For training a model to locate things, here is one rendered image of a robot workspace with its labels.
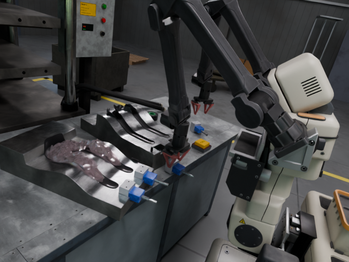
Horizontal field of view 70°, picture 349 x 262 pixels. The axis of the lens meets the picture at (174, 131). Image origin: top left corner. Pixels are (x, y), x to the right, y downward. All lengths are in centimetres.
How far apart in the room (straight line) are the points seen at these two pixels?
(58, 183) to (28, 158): 15
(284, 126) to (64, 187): 71
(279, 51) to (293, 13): 112
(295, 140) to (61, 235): 69
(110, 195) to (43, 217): 21
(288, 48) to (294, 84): 828
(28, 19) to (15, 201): 88
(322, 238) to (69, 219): 86
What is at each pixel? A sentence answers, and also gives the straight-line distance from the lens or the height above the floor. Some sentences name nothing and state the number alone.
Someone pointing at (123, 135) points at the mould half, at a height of 88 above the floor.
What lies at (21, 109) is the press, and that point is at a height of 79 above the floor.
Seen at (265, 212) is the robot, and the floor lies 85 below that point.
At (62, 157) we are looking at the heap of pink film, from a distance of 99.
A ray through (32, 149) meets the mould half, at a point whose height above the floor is 91.
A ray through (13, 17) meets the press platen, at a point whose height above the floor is 127.
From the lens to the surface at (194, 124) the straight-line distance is 151.
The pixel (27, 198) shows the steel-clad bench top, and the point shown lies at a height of 80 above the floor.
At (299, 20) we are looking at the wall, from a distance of 908.
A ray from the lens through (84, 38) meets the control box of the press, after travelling 174.
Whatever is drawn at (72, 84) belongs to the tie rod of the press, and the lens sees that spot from 159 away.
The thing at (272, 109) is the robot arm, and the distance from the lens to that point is 69.
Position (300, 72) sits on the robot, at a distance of 81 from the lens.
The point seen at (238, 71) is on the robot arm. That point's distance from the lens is 69.
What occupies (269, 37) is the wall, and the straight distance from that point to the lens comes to 909.
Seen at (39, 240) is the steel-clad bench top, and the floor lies 80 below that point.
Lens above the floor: 143
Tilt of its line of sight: 25 degrees down
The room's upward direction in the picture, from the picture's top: 11 degrees clockwise
